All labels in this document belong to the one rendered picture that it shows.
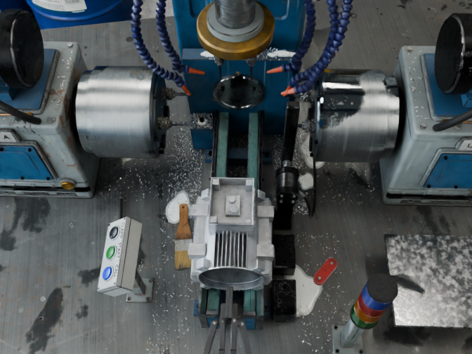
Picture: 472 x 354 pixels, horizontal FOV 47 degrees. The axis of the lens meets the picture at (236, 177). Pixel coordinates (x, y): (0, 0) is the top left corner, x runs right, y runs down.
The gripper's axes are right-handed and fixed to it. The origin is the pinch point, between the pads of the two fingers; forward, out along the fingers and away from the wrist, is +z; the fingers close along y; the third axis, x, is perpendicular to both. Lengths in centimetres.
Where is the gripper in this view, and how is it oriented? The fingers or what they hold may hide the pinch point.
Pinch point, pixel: (229, 303)
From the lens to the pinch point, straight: 124.5
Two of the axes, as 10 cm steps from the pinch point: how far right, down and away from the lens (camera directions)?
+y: -10.0, -0.2, 0.3
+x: 0.2, 3.8, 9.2
